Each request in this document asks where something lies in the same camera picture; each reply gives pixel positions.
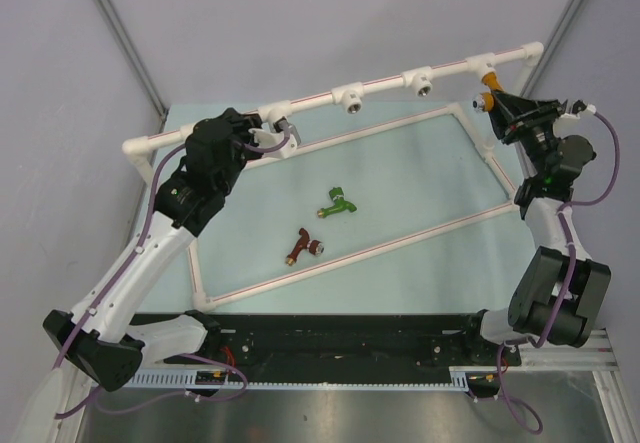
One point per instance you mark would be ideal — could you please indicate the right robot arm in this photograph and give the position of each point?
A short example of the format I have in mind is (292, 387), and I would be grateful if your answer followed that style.
(559, 296)

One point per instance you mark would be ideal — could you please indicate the aluminium frame post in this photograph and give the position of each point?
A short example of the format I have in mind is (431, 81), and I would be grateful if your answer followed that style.
(132, 57)
(564, 24)

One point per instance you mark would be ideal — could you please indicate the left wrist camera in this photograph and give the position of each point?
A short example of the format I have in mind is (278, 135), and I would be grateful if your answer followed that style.
(279, 143)

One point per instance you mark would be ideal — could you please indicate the aluminium frame post left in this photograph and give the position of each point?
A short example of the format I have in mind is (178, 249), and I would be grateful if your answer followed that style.
(132, 57)

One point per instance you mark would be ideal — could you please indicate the dark red water faucet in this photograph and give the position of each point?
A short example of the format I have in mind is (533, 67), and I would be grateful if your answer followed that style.
(304, 243)

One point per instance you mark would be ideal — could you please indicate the light blue table mat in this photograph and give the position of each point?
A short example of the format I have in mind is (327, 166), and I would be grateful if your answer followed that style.
(402, 181)

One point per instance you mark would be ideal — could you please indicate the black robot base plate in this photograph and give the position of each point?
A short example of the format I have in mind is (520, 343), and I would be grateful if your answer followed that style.
(372, 350)

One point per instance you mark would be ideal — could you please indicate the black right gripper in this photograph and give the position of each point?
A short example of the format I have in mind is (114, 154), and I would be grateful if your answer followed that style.
(520, 114)

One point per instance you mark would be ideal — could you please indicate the white PVC pipe frame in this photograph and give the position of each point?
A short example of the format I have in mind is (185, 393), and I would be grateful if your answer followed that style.
(350, 97)

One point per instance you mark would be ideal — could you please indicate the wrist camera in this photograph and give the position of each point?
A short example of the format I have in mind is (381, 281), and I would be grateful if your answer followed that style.
(571, 111)
(279, 143)

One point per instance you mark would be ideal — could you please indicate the green water faucet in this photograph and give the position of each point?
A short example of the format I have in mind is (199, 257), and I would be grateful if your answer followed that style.
(339, 204)

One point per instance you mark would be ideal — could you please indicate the aluminium frame post right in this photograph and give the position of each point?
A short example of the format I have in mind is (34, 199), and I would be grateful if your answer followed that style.
(564, 24)

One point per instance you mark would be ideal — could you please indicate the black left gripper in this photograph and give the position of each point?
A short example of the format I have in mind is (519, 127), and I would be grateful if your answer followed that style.
(241, 124)

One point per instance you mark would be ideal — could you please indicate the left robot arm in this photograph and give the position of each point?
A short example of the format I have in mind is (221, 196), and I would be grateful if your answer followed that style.
(97, 336)

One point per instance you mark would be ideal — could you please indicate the yellow water faucet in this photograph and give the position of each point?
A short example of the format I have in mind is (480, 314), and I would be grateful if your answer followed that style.
(492, 83)

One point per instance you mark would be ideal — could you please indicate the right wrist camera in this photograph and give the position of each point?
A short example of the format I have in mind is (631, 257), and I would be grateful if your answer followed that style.
(571, 111)

